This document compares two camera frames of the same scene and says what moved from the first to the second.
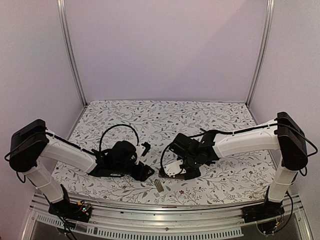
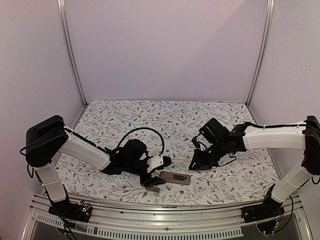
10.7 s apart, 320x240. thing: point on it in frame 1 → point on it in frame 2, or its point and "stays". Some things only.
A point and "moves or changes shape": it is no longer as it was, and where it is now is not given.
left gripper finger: x=146 y=171 → x=153 y=181
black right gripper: x=194 y=175 → x=199 y=161
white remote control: x=181 y=176 moves or changes shape
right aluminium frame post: x=270 y=8 stays
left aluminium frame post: x=69 y=48 stays
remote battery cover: x=158 y=185 moves or changes shape
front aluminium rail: x=140 y=222 stays
